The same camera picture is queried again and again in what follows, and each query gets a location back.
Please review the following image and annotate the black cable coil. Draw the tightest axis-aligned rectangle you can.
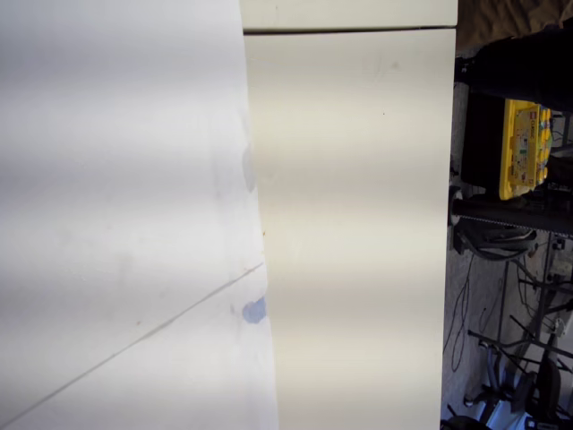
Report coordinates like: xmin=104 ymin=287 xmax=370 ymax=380
xmin=454 ymin=223 xmax=538 ymax=262

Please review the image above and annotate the yellow LEGO box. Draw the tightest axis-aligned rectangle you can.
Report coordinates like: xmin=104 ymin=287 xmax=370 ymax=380
xmin=498 ymin=98 xmax=556 ymax=202

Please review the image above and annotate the black storage box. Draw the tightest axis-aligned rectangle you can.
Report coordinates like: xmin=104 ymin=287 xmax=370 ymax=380
xmin=460 ymin=91 xmax=509 ymax=189

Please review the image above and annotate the black swivel chair base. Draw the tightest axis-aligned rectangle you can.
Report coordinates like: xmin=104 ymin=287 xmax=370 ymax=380
xmin=440 ymin=353 xmax=573 ymax=430

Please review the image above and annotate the black pole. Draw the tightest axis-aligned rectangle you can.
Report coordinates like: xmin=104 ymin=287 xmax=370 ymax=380
xmin=451 ymin=199 xmax=573 ymax=234

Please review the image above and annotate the black bag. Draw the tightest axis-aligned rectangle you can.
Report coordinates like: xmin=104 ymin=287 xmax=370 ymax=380
xmin=465 ymin=24 xmax=573 ymax=122

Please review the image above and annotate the white paper sheet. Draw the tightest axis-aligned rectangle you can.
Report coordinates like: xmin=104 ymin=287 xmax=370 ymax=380
xmin=0 ymin=0 xmax=281 ymax=430

